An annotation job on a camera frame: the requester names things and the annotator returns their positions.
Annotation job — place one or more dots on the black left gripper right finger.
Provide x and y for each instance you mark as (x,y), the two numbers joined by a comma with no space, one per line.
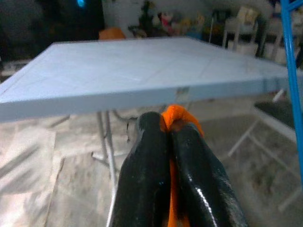
(201,184)

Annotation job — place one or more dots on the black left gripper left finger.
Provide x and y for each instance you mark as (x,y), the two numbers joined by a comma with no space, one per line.
(146,170)

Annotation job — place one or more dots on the light blue folding table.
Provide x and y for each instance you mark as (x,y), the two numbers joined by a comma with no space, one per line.
(142,71)

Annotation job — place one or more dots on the orange shirt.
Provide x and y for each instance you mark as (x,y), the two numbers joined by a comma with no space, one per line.
(176,112)

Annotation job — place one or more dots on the blue plastic clothes hanger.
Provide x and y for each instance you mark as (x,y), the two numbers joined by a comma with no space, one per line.
(292,71)

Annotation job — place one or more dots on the grey metal folding chair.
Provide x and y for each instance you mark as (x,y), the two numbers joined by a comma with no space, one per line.
(277,113)

